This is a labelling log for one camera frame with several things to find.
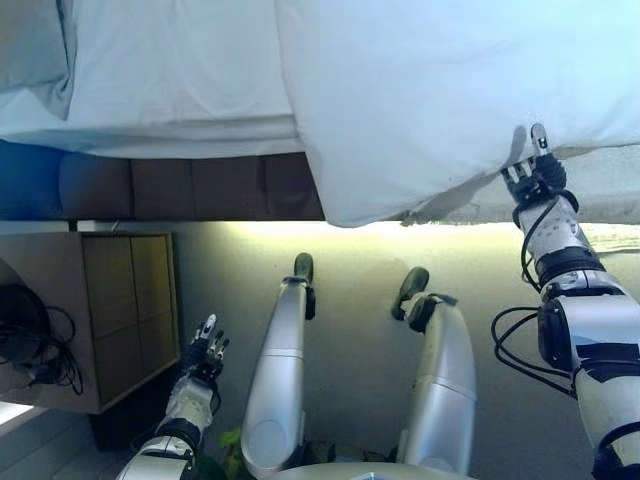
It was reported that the wooden nightstand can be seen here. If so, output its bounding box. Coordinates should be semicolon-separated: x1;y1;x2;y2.
0;230;181;415

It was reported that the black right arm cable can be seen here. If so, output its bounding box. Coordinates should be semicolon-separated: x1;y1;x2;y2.
491;197;584;399

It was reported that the white duvet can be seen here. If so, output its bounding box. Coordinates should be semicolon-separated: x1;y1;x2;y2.
274;0;640;229

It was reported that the white fitted mattress sheet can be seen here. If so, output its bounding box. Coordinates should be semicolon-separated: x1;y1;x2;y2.
0;0;309;159

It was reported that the brown upholstered bed frame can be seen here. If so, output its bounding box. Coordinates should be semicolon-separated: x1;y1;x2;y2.
0;139;326;224

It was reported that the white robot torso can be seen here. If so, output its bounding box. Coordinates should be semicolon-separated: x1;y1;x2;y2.
272;462;481;480

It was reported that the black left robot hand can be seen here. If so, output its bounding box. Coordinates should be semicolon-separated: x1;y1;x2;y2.
182;313;231;387

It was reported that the large beige pillow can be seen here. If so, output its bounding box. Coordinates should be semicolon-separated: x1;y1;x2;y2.
0;0;79;121

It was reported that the black nightstand cable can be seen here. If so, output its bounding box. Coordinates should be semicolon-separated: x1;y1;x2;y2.
0;304;84;397

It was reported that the green plant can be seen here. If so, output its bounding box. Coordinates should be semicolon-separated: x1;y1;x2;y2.
192;427;246;480

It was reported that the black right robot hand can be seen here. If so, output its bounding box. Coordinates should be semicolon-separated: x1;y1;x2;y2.
499;123;569;206

